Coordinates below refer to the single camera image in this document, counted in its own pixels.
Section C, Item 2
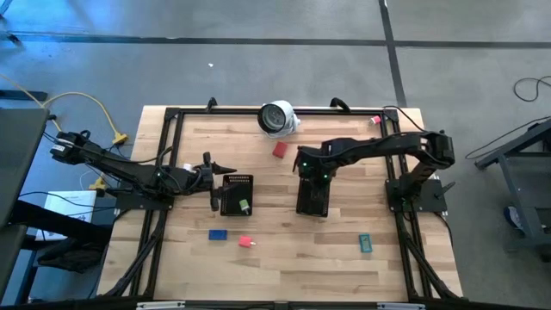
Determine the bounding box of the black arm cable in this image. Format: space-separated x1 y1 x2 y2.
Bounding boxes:
382 105 427 133

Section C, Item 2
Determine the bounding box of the dark grey desk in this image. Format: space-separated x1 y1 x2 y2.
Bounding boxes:
0 107 49 298

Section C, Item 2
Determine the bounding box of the black looped floor cable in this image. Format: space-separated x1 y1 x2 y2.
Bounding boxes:
512 75 551 103

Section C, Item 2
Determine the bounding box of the black mesh basket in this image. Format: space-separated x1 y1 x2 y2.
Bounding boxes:
219 173 255 217
295 172 331 218

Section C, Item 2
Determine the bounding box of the black diagonal bar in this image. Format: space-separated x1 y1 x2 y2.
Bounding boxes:
10 200 114 251

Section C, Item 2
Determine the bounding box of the yellow extension cable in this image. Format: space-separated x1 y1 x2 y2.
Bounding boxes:
0 72 130 146

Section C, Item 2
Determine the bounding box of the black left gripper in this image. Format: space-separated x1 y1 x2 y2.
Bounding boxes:
184 151 238 212

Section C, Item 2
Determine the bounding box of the white paper sheet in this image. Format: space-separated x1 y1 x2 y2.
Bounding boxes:
34 189 98 242

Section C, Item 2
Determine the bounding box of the grey metal cart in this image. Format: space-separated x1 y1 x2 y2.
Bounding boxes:
475 115 551 255

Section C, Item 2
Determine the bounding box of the white cylindrical security camera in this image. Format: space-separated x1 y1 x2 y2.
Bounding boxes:
257 100 301 140

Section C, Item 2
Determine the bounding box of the black bag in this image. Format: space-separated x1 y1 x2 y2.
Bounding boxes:
36 238 107 273

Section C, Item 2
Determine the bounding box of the silver aluminium bracket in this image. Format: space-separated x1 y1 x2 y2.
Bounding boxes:
136 301 187 310
377 302 426 310

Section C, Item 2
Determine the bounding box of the person's foot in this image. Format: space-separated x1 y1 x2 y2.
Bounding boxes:
503 205 525 230

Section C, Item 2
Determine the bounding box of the black cart cable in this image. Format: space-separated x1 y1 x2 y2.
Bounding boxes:
465 115 551 161

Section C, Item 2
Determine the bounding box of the teal rectangular card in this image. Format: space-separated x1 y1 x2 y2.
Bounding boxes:
357 232 374 254

